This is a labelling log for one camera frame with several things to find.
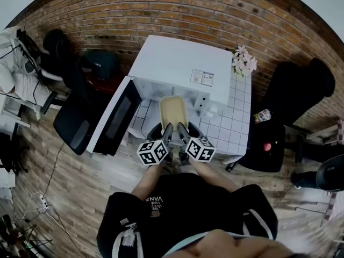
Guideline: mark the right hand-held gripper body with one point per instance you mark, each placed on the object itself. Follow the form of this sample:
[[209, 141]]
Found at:
[[200, 149]]

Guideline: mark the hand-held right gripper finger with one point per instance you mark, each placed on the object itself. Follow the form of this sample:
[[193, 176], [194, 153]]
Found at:
[[182, 133], [195, 132]]

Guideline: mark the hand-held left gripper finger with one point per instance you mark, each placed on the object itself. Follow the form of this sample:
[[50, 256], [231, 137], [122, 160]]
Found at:
[[168, 133], [154, 133]]

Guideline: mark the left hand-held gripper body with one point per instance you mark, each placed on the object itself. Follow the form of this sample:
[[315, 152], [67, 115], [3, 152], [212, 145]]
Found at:
[[153, 152]]

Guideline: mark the beige plastic tray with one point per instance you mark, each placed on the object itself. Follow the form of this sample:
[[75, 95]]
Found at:
[[172, 109]]

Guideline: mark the white microwave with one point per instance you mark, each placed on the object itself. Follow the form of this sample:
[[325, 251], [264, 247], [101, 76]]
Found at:
[[182, 60]]

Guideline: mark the person's left forearm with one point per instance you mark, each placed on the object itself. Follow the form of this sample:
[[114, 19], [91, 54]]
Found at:
[[146, 179]]

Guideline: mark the person's right forearm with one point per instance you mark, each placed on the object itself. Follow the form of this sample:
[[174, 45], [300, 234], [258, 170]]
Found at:
[[212, 175]]

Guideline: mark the table with white grid cloth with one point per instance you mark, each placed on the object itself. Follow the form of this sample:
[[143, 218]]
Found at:
[[236, 111]]

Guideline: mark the person's black t-shirt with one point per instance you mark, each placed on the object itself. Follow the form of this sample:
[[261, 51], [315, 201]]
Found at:
[[188, 211]]

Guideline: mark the drink can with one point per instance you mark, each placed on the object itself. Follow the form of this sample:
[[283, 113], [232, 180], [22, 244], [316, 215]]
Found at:
[[262, 116]]

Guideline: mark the red bag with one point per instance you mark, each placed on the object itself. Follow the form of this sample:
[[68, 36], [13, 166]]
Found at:
[[103, 83]]

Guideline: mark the black office chair with headrest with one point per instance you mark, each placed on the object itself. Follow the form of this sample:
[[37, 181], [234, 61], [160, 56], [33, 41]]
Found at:
[[72, 117]]

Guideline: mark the pink artificial flowers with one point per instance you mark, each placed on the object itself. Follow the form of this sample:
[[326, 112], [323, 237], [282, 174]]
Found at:
[[244, 60]]

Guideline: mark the teal bag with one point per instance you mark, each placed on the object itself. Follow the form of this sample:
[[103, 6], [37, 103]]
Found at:
[[100, 63]]

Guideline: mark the black high-back office chair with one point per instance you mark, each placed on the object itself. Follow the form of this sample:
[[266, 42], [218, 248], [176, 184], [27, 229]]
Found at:
[[301, 90]]

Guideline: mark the white power strip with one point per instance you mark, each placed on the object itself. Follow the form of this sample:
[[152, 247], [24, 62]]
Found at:
[[44, 201]]

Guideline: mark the wooden bench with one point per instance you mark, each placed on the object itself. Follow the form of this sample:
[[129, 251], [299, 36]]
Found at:
[[322, 133]]

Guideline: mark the black round chair back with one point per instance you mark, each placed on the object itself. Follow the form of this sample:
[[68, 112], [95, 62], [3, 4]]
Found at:
[[332, 173]]

